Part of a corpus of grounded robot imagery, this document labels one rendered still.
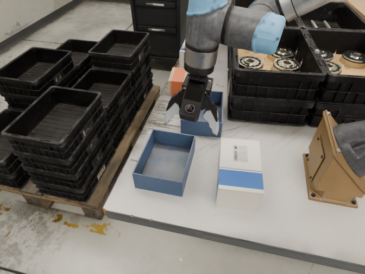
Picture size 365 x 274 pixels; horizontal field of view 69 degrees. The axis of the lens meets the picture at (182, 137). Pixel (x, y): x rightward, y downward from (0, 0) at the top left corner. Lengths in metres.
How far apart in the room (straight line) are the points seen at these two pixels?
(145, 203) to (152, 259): 0.71
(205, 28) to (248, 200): 0.46
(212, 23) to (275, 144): 0.58
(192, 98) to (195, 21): 0.16
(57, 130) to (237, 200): 1.00
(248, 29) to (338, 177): 0.47
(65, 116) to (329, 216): 1.27
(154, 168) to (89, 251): 0.81
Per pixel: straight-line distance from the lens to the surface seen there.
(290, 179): 0.91
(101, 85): 1.94
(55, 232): 1.69
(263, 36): 0.55
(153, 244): 1.51
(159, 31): 2.59
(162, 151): 0.92
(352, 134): 0.80
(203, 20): 0.56
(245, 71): 0.93
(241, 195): 0.74
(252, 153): 0.82
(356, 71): 1.31
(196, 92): 0.62
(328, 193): 0.87
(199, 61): 0.60
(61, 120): 1.51
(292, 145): 1.02
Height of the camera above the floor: 1.37
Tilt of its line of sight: 43 degrees down
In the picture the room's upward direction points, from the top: straight up
